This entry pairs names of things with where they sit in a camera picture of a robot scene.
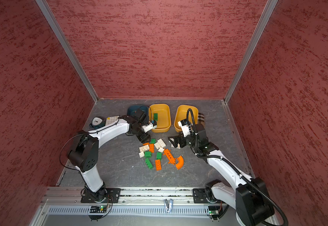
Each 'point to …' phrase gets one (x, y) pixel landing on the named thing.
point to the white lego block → (157, 145)
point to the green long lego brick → (149, 163)
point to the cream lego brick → (143, 149)
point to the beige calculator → (110, 119)
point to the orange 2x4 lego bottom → (158, 165)
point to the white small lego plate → (160, 149)
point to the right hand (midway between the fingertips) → (173, 138)
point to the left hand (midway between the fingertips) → (145, 139)
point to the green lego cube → (148, 154)
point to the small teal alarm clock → (97, 122)
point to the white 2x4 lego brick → (161, 143)
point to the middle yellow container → (164, 122)
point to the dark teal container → (132, 108)
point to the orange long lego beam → (168, 153)
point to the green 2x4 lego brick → (155, 116)
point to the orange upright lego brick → (151, 147)
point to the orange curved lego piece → (180, 164)
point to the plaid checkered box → (200, 118)
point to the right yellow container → (181, 114)
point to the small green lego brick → (152, 141)
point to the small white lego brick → (141, 154)
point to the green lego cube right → (159, 156)
